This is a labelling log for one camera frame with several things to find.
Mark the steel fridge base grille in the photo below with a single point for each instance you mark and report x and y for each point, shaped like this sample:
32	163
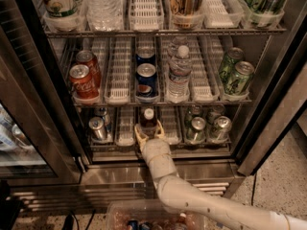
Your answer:
104	184

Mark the rear red cola can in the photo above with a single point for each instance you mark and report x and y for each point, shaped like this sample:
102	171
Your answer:
87	58

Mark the fridge glass door left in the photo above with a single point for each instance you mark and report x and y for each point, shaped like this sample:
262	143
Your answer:
34	94

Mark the front red cola can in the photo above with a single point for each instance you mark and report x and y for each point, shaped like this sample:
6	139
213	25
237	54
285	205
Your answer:
83	82

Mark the front green soda can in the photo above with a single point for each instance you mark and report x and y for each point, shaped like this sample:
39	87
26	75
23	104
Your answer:
239	78

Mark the rear green soda can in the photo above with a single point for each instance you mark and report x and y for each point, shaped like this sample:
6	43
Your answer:
231	57

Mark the silver blue can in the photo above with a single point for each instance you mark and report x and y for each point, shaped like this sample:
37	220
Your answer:
104	114
96	124

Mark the black plug left floor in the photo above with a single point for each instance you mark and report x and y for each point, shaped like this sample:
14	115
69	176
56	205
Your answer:
70	222

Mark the fridge door right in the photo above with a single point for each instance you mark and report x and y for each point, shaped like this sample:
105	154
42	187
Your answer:
278	92

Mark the front right green can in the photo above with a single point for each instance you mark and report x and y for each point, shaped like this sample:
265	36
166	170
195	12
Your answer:
220	128

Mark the front clear water bottle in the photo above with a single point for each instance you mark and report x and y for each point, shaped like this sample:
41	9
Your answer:
180	68

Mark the rear clear water bottle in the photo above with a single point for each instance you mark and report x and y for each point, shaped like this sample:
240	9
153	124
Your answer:
175	43

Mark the blue can in bin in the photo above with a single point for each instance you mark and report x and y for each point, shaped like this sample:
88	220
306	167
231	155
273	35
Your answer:
132	225

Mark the rear left green can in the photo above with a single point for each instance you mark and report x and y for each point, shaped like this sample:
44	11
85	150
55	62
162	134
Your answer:
192	112

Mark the rear blue pepsi can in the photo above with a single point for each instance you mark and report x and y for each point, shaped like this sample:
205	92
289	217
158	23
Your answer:
145	55

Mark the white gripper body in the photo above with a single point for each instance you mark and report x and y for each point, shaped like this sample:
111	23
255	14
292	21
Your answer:
155	149

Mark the rear right green can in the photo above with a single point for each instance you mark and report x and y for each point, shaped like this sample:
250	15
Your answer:
214	111

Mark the red cola can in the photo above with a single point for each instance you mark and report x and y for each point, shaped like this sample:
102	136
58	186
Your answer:
83	82
87	58

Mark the front left green can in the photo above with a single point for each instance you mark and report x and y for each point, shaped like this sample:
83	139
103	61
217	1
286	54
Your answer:
195	132

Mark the clear plastic bin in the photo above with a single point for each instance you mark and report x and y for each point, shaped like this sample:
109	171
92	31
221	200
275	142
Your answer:
151	214

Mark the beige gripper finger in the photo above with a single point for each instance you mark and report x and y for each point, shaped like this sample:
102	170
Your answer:
141	137
159	132

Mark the front silver blue can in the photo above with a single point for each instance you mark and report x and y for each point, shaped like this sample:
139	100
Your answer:
96	124

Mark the brown tea bottle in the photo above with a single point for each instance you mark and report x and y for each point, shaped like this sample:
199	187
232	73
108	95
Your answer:
186	14

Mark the brown bottle in bin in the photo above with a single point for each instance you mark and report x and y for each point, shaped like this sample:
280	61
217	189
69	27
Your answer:
181	222

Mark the front blue pepsi can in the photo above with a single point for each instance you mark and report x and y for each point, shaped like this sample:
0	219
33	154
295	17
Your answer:
146	80

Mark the rear silver blue can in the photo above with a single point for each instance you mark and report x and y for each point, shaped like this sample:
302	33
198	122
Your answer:
104	114

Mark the blue pepsi can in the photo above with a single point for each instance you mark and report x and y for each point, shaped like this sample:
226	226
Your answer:
146	80
145	55

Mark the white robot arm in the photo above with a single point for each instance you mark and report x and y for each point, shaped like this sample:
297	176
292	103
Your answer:
176	193

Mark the brown bottle white cap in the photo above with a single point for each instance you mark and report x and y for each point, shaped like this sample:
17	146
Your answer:
148	122

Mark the green soda can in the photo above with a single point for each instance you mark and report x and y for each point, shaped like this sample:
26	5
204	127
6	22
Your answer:
239	78
231	57

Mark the large clear water bottle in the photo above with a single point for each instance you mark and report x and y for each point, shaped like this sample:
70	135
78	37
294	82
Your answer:
104	15

